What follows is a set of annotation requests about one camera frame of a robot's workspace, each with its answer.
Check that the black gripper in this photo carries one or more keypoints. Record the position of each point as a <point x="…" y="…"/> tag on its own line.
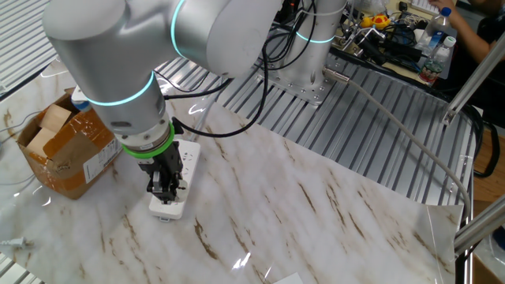
<point x="163" y="163"/>

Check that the bare bystander forearm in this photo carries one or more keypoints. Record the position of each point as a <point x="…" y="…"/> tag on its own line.
<point x="469" y="35"/>

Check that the white four-socket power strip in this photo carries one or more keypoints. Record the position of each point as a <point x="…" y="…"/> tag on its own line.
<point x="169" y="211"/>

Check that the bystander hand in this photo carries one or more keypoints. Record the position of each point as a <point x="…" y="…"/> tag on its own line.
<point x="442" y="4"/>

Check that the taped brown cardboard box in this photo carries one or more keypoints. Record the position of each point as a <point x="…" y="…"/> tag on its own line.
<point x="67" y="165"/>

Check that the glossy marble pattern mat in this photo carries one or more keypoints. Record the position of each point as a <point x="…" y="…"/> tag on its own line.
<point x="315" y="236"/>

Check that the clear bottle white cap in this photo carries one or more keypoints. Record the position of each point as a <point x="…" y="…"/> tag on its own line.
<point x="436" y="63"/>

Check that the clear bottle blue cap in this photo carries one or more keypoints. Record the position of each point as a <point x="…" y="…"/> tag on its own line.
<point x="432" y="33"/>

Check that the person in black shirt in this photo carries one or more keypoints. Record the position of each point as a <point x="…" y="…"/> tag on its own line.
<point x="493" y="27"/>

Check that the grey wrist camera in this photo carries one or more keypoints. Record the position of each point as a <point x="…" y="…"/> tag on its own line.
<point x="81" y="103"/>

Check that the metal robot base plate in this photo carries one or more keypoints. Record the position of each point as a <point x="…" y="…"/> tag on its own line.
<point x="300" y="92"/>

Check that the aluminium frame bar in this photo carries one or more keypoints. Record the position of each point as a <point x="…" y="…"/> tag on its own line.
<point x="481" y="225"/>
<point x="473" y="79"/>

